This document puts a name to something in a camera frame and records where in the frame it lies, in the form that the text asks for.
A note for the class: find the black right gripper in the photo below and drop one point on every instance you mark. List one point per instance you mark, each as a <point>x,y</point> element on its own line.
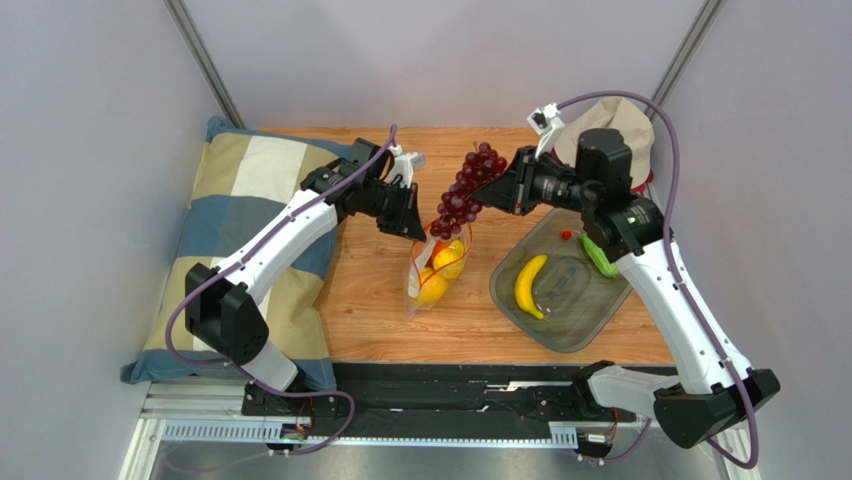
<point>523,180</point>

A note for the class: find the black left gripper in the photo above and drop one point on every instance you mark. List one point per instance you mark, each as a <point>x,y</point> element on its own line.
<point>407,222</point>

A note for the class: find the purple grape bunch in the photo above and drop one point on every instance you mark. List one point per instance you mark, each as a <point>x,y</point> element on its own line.
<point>457,206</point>

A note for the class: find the clear orange zip top bag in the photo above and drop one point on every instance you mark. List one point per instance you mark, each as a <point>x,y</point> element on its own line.
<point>420,257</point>

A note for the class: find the yellow pear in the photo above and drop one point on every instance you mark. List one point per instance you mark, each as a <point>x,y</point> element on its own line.
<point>450,261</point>

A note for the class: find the yellow lemon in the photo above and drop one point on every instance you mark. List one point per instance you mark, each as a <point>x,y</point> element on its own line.
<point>433,286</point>

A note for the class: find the green cucumber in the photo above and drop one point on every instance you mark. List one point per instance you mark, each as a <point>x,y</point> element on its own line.
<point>598,258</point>

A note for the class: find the orange tangerine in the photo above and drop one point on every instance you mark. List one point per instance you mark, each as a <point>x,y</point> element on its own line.
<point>440,245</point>

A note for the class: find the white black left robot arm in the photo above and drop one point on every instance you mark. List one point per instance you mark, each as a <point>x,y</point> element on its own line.
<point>222,304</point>

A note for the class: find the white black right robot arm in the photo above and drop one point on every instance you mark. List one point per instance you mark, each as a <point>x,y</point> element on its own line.
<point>714,387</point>

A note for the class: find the grey plastic fruit tray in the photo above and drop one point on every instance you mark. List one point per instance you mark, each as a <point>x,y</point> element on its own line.
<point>576,299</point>

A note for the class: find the yellow banana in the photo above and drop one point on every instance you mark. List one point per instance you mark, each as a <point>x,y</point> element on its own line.
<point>523,287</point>

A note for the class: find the red cloth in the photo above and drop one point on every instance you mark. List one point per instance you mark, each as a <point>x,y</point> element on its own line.
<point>641,188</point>

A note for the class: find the beige bucket hat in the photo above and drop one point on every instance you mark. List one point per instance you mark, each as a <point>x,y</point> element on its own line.
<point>612,113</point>

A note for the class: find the checked blue beige pillow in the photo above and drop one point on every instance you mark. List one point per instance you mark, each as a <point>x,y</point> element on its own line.
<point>244,179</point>

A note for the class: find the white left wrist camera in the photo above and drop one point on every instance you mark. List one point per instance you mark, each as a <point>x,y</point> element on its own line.
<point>404,166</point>

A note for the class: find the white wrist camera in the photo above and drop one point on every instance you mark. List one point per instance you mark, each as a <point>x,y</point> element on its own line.
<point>548,125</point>
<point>404,166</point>

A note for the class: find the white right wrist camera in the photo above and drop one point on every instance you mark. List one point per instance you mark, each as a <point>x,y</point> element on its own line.
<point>548,125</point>

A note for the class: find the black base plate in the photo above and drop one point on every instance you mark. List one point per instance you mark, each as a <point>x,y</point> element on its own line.
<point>441,401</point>

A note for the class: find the right aluminium corner post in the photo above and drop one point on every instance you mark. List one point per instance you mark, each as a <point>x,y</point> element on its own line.
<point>688,48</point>

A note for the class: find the aluminium corner post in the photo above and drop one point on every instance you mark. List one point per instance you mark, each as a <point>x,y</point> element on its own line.
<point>186,26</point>
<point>688,48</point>

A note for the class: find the left aluminium corner post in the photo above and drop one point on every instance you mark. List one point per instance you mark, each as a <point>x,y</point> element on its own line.
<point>186,26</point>

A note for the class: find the aluminium front rail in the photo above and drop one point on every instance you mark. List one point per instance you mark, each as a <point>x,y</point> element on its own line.
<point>194,428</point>

